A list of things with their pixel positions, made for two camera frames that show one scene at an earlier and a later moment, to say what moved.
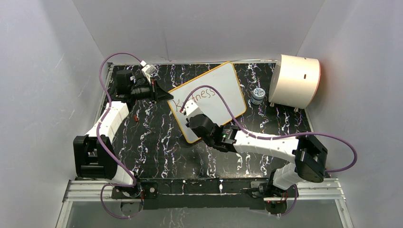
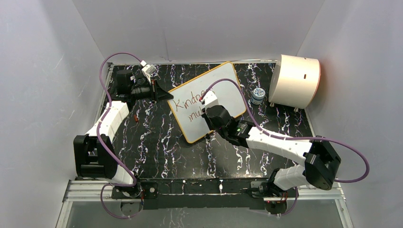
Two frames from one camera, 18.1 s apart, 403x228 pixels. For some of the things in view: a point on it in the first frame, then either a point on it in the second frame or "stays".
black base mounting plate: x=201 y=194 stays
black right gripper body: x=208 y=141 -> x=223 y=133
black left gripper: x=157 y=93 stays
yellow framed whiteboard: x=224 y=79 stays
